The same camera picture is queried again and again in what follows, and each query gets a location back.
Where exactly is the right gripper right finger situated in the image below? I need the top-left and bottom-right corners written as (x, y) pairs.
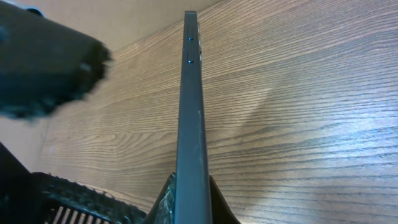
top-left (143, 172), bottom-right (240, 224)

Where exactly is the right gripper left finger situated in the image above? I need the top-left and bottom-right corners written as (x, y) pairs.
top-left (1, 145), bottom-right (146, 223)

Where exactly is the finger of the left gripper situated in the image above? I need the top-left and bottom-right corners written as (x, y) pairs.
top-left (1, 1), bottom-right (111, 119)

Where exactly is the blue Galaxy smartphone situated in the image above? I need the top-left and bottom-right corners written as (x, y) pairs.
top-left (173, 10), bottom-right (213, 224)

